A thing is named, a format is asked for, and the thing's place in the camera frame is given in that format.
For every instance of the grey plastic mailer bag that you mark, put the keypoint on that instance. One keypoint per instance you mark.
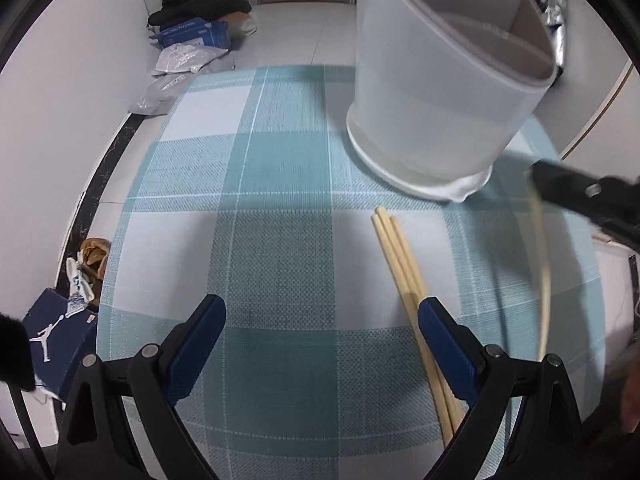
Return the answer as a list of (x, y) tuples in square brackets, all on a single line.
[(155, 95), (185, 57)]

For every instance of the brown crumpled paper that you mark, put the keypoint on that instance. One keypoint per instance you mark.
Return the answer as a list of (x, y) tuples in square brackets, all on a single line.
[(95, 252)]

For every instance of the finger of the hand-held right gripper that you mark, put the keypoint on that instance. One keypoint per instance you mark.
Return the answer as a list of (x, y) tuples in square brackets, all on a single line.
[(570, 185)]

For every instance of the black fuzzy object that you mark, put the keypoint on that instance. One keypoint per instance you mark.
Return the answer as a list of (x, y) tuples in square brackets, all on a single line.
[(14, 350)]

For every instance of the dark blue shoe box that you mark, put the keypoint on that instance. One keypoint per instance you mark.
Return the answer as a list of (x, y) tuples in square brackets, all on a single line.
[(55, 330)]

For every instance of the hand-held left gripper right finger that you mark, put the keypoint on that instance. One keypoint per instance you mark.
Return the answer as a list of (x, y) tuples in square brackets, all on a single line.
[(442, 345)]

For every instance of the light wooden chopstick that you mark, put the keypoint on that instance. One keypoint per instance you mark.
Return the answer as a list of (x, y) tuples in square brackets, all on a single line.
[(398, 260), (409, 260), (545, 280), (389, 260)]

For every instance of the black clothes pile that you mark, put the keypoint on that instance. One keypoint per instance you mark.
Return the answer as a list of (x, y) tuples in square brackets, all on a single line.
[(200, 2)]

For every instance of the silver foil bag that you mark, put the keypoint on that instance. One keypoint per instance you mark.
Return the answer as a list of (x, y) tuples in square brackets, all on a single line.
[(557, 30)]

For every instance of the beige bag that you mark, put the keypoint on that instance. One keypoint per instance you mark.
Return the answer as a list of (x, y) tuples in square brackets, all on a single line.
[(242, 25)]

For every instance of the teal checked tablecloth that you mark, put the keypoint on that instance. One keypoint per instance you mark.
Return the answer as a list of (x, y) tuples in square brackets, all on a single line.
[(280, 260)]

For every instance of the blue cardboard box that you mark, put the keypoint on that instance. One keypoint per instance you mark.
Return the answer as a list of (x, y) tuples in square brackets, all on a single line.
[(192, 35)]

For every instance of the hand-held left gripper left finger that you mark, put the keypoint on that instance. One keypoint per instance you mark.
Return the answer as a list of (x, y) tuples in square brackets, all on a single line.
[(195, 345)]

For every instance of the white plastic utensil holder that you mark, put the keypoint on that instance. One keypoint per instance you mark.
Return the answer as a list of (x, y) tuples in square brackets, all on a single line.
[(425, 85)]

